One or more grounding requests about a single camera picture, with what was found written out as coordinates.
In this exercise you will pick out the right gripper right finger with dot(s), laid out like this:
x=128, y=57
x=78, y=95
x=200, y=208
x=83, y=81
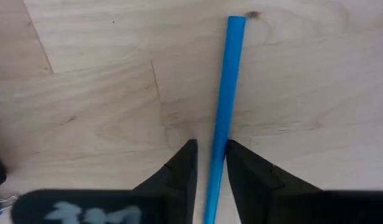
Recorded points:
x=272, y=205

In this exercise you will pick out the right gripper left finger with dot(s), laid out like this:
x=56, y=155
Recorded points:
x=141, y=208

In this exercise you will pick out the blue pencil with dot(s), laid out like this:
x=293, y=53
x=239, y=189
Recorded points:
x=225, y=109

